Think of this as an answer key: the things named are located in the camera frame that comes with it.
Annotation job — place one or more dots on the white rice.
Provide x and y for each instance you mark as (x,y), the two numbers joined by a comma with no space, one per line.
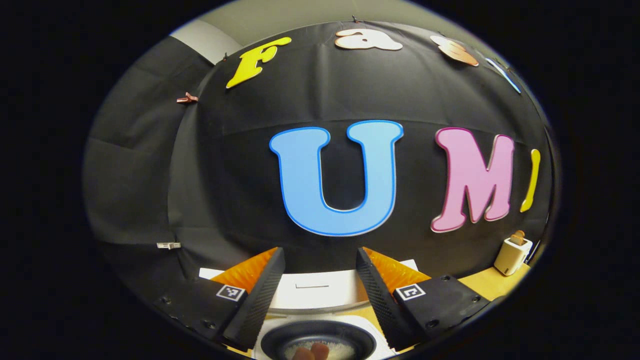
(345,350)

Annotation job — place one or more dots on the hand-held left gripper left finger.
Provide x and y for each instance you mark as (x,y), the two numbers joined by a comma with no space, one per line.
(262,295)

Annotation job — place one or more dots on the red cloth clip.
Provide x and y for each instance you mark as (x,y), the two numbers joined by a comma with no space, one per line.
(186,98)

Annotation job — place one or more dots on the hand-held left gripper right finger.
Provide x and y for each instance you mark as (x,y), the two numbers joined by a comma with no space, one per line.
(375,295)

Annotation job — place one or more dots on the white toaster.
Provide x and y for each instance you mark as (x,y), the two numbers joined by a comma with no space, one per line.
(510,257)

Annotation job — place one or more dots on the white rice cooker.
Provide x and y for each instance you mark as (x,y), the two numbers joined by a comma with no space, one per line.
(320,295)

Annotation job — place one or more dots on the black backdrop cloth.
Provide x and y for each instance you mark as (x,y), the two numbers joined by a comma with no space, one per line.
(250,175)

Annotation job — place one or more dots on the toasted bread slice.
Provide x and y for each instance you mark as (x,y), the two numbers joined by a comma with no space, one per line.
(518,237)

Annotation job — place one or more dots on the silver cloth clip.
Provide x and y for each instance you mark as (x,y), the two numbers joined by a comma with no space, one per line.
(168,245)

